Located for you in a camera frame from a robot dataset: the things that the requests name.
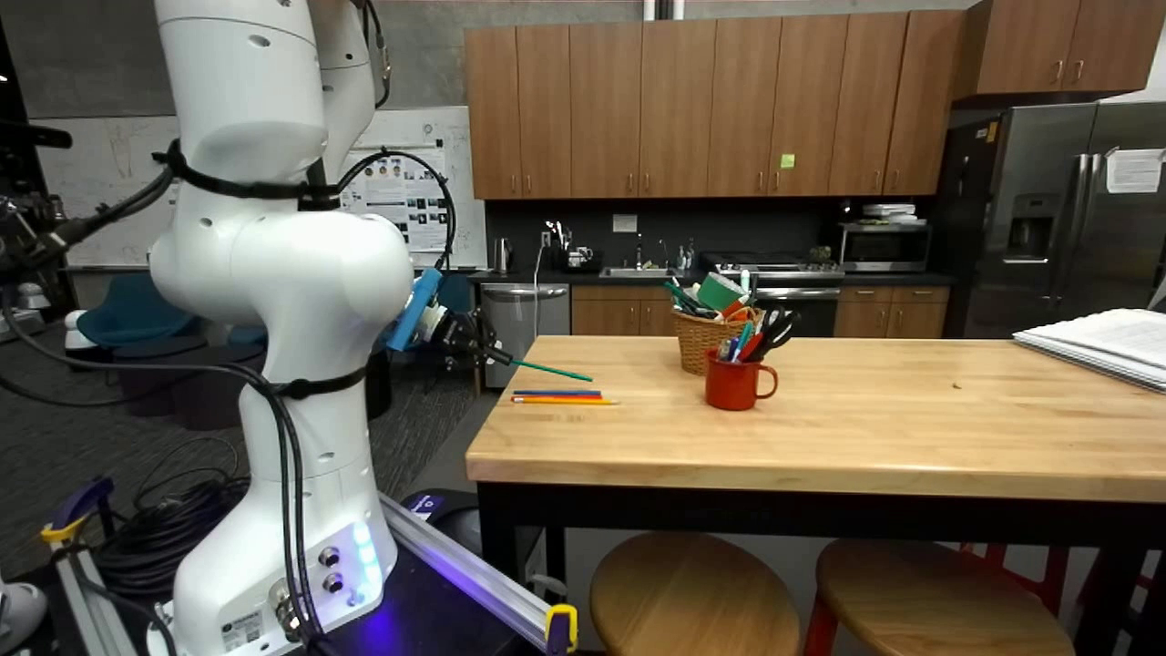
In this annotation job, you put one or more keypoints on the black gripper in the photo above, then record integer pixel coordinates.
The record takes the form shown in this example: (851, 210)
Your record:
(463, 336)

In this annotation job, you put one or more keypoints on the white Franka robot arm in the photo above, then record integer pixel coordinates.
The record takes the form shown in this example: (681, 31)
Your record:
(291, 278)

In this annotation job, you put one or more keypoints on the red pencil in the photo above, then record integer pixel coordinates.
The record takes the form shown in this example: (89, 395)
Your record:
(559, 391)

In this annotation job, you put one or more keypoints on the yellow pencil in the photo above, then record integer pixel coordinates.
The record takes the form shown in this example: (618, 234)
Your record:
(559, 403)

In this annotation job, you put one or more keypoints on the wicker stationery basket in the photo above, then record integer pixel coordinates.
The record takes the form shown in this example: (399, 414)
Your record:
(698, 342)

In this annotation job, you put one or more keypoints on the metal kitchen faucet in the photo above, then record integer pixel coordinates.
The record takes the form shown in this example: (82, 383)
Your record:
(553, 240)

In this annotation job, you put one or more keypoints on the wooden base cabinet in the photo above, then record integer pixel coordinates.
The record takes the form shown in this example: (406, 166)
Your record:
(895, 312)
(619, 312)

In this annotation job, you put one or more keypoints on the white printed poster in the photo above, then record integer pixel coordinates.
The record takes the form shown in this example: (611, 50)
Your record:
(406, 200)

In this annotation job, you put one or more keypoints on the green box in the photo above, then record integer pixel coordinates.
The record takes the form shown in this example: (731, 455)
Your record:
(719, 295)

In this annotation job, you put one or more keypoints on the red mug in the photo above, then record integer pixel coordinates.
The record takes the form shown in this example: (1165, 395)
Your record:
(731, 383)

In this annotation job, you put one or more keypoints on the teal marker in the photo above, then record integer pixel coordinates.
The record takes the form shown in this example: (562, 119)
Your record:
(736, 342)

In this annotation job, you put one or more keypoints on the black oven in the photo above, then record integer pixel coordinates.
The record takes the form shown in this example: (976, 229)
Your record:
(803, 308)

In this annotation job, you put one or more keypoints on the round wooden stool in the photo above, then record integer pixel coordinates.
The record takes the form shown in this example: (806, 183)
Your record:
(693, 601)
(933, 601)

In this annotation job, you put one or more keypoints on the green sticker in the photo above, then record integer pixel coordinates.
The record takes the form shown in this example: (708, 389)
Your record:
(789, 163)

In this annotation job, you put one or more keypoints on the wooden butcher block table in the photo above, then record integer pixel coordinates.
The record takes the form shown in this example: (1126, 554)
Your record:
(851, 424)

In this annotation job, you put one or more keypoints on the silver microwave oven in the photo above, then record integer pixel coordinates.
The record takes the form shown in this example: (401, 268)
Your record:
(883, 244)

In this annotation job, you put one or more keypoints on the white whiteboard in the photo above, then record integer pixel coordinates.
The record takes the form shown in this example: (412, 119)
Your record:
(110, 169)

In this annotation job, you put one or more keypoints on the blue yellow clamp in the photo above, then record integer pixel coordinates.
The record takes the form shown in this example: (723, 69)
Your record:
(67, 522)

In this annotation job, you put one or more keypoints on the black tripod equipment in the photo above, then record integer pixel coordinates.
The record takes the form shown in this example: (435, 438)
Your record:
(22, 205)

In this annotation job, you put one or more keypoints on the red metal chair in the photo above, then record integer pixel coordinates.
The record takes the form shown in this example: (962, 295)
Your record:
(1026, 568)

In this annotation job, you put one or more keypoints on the stainless steel refrigerator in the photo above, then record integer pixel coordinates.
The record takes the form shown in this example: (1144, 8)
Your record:
(1058, 229)

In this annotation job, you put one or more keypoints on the white paper stack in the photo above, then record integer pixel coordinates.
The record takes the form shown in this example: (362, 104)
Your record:
(1099, 339)

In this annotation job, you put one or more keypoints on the white paper sheet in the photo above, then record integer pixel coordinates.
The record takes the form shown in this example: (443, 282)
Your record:
(1131, 169)

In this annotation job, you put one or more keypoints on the white wall outlet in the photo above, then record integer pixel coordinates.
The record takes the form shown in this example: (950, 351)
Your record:
(623, 225)

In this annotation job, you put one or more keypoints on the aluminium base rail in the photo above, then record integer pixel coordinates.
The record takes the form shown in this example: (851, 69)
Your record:
(475, 577)

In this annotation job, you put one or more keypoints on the wooden wall cabinets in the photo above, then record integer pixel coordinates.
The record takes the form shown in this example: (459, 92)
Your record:
(750, 109)

